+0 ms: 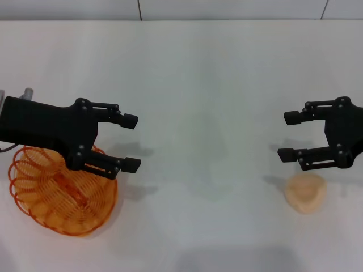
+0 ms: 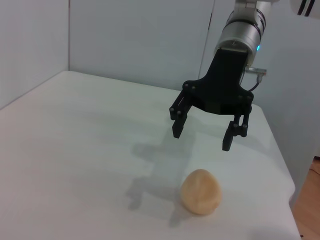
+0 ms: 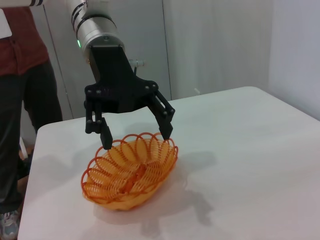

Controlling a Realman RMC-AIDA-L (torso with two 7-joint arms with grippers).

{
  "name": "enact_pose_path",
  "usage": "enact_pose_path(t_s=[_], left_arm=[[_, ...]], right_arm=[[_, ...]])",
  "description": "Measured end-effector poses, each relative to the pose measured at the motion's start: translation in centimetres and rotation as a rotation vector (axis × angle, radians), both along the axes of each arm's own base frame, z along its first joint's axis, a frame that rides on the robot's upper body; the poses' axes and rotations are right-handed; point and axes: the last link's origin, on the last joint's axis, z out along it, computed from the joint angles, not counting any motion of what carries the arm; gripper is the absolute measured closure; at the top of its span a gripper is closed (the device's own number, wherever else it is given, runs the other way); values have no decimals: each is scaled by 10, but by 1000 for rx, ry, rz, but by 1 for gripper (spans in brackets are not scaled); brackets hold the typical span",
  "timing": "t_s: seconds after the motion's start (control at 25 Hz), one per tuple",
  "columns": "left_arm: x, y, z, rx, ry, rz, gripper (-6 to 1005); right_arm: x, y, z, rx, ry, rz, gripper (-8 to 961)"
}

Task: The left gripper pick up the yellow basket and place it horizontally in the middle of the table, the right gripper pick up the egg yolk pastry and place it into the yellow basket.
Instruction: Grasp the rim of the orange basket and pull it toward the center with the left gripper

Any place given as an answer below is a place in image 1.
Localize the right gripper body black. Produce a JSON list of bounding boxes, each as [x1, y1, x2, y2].
[[324, 96, 363, 169]]

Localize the pale round bread bun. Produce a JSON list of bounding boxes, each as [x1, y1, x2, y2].
[[284, 173, 327, 215]]

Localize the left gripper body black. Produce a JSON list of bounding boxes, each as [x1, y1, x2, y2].
[[0, 96, 99, 170]]

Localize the orange wire oval basket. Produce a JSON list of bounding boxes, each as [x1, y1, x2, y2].
[[8, 143, 119, 237]]

